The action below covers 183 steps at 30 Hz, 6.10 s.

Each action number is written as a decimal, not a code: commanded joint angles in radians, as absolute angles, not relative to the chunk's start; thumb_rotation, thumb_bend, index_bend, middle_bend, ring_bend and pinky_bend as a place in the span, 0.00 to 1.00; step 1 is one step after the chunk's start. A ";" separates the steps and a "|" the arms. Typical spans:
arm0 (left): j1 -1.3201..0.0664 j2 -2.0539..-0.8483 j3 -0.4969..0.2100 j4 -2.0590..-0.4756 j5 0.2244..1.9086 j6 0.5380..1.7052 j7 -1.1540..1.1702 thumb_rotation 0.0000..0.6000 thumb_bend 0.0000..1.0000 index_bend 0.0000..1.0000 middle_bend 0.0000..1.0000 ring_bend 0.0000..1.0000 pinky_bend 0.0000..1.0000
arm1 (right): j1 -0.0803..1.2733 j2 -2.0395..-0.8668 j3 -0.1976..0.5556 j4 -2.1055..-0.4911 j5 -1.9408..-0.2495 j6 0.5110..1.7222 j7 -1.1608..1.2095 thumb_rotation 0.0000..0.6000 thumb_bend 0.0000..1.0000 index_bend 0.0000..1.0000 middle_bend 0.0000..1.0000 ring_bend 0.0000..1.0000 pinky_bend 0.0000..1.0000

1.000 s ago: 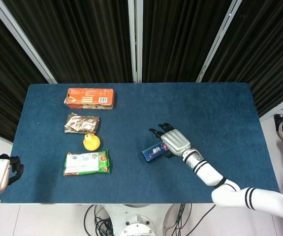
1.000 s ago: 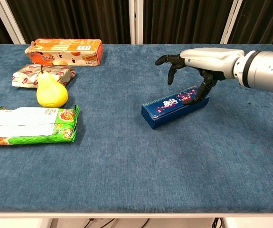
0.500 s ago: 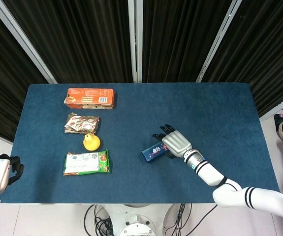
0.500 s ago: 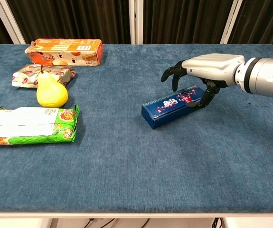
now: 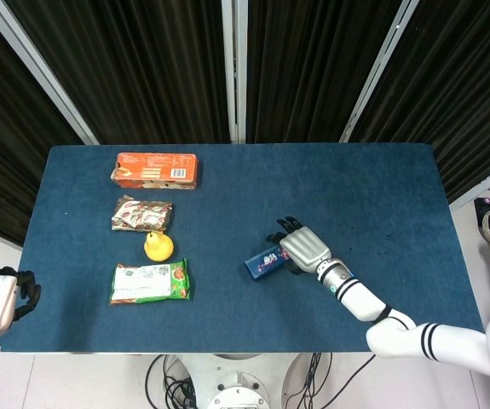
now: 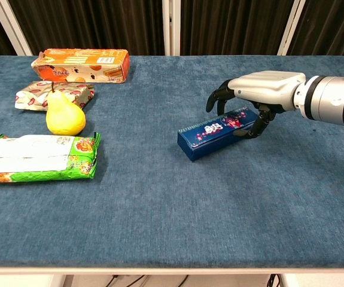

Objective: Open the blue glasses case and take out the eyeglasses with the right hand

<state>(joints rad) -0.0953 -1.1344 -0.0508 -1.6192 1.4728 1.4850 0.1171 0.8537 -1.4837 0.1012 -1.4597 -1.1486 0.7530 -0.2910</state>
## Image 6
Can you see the gold red snack wrapper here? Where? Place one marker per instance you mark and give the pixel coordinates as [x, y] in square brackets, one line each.
[31, 95]

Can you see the orange biscuit box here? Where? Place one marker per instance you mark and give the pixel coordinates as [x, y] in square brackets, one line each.
[82, 65]

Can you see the white partition post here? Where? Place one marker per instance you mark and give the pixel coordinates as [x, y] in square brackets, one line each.
[291, 27]
[171, 27]
[10, 27]

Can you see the green white snack bag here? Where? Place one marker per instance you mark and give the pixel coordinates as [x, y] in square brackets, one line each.
[37, 158]

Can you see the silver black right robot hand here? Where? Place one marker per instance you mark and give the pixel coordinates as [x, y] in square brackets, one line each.
[267, 86]

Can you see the dark blue slim box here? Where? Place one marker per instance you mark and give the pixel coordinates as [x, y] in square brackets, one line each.
[207, 140]

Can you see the yellow pear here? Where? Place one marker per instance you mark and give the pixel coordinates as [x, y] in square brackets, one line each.
[65, 118]

